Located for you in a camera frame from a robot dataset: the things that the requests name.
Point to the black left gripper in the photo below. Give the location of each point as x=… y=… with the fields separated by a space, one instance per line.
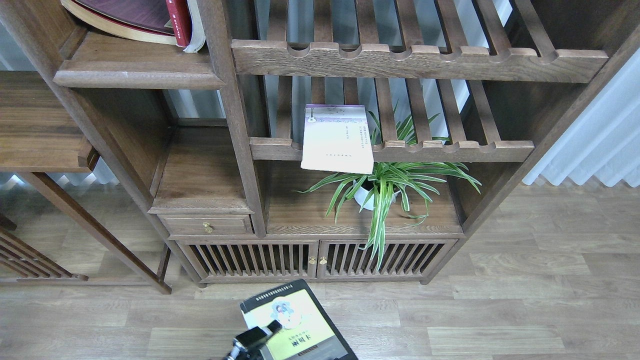
x=250 y=345

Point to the pale purple book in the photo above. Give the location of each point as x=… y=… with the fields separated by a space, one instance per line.
x=337 y=138

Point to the red book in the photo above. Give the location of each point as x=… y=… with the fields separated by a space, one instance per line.
x=150 y=21

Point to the upright books on shelf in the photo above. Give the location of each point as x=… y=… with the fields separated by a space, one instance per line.
x=198 y=36

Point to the brass cabinet door knobs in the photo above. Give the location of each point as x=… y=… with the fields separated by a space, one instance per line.
x=313 y=260

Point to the brass drawer knob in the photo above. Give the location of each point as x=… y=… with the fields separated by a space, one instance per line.
x=207 y=227

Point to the white plant pot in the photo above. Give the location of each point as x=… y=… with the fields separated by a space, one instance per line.
x=367 y=189

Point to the green spider plant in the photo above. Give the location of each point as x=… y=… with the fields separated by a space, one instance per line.
x=406 y=176

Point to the dark wooden bookshelf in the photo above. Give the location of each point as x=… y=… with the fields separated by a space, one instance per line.
x=216 y=137

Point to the wooden side table left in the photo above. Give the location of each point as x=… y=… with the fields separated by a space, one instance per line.
x=38 y=137

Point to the white curtain right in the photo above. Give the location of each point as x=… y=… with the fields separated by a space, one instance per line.
x=604 y=141

